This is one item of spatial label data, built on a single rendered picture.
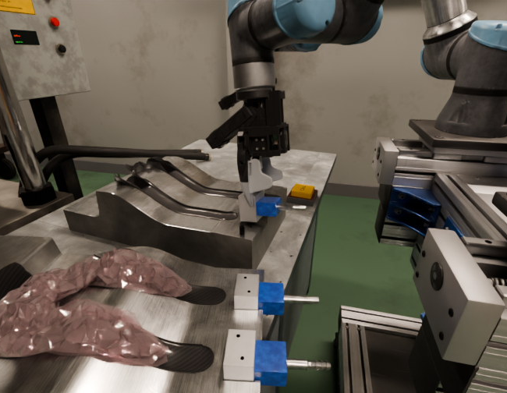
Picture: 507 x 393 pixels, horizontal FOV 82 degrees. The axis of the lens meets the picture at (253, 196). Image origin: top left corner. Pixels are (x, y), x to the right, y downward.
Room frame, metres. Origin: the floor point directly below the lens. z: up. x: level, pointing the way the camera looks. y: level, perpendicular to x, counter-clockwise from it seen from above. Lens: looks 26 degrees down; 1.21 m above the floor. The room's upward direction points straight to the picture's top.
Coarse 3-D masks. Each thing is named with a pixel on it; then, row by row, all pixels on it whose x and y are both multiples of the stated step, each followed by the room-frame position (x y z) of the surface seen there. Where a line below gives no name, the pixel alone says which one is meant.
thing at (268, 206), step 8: (256, 192) 0.54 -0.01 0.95; (240, 200) 0.52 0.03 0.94; (256, 200) 0.51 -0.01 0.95; (264, 200) 0.52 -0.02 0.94; (272, 200) 0.51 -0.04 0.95; (280, 200) 0.52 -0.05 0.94; (240, 208) 0.51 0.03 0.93; (248, 208) 0.51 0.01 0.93; (256, 208) 0.51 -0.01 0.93; (264, 208) 0.50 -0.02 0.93; (272, 208) 0.50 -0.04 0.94; (280, 208) 0.50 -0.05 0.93; (288, 208) 0.50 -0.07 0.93; (296, 208) 0.49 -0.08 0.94; (304, 208) 0.49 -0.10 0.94; (240, 216) 0.51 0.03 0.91; (248, 216) 0.51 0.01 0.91; (256, 216) 0.50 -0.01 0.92; (272, 216) 0.49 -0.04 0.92
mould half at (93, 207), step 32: (96, 192) 0.59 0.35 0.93; (128, 192) 0.59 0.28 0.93; (192, 192) 0.67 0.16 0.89; (96, 224) 0.60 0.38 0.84; (128, 224) 0.56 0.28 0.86; (160, 224) 0.53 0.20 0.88; (192, 224) 0.52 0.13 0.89; (224, 224) 0.52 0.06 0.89; (192, 256) 0.51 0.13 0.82; (224, 256) 0.48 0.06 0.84; (256, 256) 0.48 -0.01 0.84
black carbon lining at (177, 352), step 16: (0, 272) 0.34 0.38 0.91; (16, 272) 0.36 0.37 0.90; (0, 288) 0.33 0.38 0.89; (16, 288) 0.35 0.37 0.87; (192, 288) 0.37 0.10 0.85; (208, 288) 0.37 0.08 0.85; (208, 304) 0.33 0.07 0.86; (176, 352) 0.25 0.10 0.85; (192, 352) 0.26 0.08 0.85; (208, 352) 0.25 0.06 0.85; (160, 368) 0.23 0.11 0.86; (176, 368) 0.23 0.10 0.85; (192, 368) 0.23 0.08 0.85
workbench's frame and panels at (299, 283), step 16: (304, 240) 0.61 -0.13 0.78; (304, 256) 0.98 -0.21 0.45; (304, 272) 1.02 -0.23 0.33; (288, 288) 0.46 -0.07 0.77; (304, 288) 1.07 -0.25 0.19; (288, 304) 0.72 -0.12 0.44; (288, 320) 0.74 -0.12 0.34; (272, 336) 0.55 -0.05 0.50; (288, 336) 0.77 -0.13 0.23; (288, 352) 0.79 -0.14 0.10
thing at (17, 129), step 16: (0, 48) 0.85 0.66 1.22; (0, 64) 0.83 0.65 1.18; (0, 80) 0.82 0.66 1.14; (0, 96) 0.81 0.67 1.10; (16, 96) 0.85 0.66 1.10; (0, 112) 0.81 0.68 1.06; (16, 112) 0.83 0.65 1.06; (16, 128) 0.82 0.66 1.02; (16, 144) 0.81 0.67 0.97; (32, 144) 0.84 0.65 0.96; (16, 160) 0.81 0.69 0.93; (32, 160) 0.82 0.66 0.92; (32, 176) 0.81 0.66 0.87; (32, 192) 0.80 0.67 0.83; (48, 192) 0.83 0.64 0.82
